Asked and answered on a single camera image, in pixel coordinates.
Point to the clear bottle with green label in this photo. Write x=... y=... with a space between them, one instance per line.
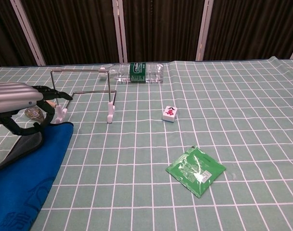
x=137 y=72

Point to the white mahjong tile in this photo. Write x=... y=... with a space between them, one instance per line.
x=169 y=114

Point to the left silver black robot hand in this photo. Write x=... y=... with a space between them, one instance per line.
x=14 y=96

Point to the black and blue cloth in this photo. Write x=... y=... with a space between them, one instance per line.
x=28 y=168

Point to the green foil sachet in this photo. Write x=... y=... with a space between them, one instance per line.
x=194 y=170

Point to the dark pleated curtain panel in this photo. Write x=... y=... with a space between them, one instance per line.
x=252 y=26
x=74 y=31
x=160 y=29
x=6 y=36

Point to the green white grid tablecloth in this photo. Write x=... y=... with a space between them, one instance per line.
x=208 y=120

